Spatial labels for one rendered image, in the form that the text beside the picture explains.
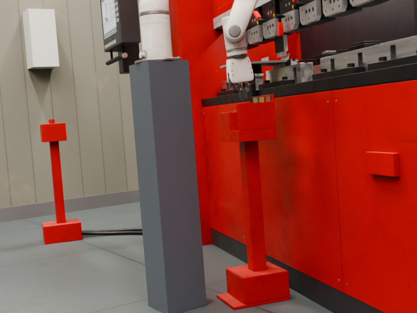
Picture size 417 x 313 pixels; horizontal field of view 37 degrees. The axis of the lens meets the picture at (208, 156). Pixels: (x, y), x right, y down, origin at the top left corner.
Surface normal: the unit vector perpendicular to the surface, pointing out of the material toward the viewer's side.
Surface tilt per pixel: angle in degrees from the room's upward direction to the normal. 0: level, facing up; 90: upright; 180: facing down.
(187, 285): 90
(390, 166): 90
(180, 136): 90
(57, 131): 90
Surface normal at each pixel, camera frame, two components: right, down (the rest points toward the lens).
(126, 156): 0.53, 0.02
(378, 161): -0.95, 0.09
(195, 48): 0.30, 0.04
